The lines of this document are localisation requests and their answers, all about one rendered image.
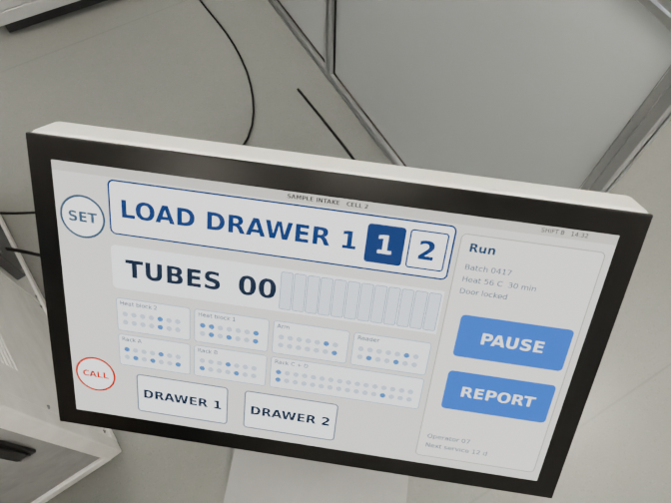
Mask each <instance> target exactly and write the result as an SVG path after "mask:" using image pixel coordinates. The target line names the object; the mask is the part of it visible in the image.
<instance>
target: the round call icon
mask: <svg viewBox="0 0 671 503"><path fill-rule="evenodd" d="M73 360H74V370H75V380H76V388H78V389H84V390H91V391H97V392H104V393H110V394H117V395H118V384H117V368H116V359H113V358H106V357H100V356H93V355H87V354H80V353H73Z"/></svg>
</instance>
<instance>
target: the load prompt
mask: <svg viewBox="0 0 671 503"><path fill-rule="evenodd" d="M106 179H107V178H106ZM107 195H108V211H109V227H110V235H117V236H124V237H131V238H139V239H146V240H153V241H160V242H167V243H174V244H181V245H188V246H196V247H203V248H210V249H217V250H224V251H231V252H245V253H252V254H259V255H266V256H273V257H280V258H287V259H294V260H302V261H309V262H316V263H323V264H330V265H337V266H344V267H351V268H359V269H366V270H373V271H380V272H387V273H394V274H401V275H409V276H416V277H423V278H430V279H437V280H444V281H447V278H448V273H449V269H450V264H451V259H452V254H453V250H454V245H455V240H456V235H457V231H458V226H455V225H447V224H440V223H432V222H425V221H418V220H410V219H403V218H395V217H388V216H381V215H373V214H366V213H359V212H351V211H344V210H336V209H329V208H322V207H314V206H307V205H299V204H292V203H285V202H277V201H270V200H262V199H255V198H248V197H240V196H233V195H225V194H218V193H211V192H203V191H196V190H188V189H181V188H174V187H166V186H159V185H152V184H144V183H137V182H129V181H122V180H115V179H107Z"/></svg>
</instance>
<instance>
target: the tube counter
mask: <svg viewBox="0 0 671 503"><path fill-rule="evenodd" d="M444 293H445V291H441V290H434V289H427V288H420V287H413V286H405V285H398V284H391V283H384V282H377V281H370V280H363V279H356V278H349V277H342V276H335V275H328V274H320V273H313V272H306V271H299V270H292V269H285V268H278V267H271V266H264V265H257V264H250V263H243V262H237V267H236V294H235V305H240V306H247V307H254V308H261V309H268V310H275V311H282V312H289V313H295V314H302V315H309V316H316V317H323V318H330V319H337V320H344V321H351V322H358V323H364V324H371V325H378V326H385V327H392V328H399V329H406V330H413V331H420V332H426V333H433V334H436V331H437V326H438V321H439V316H440V312H441V307H442V302H443V297H444Z"/></svg>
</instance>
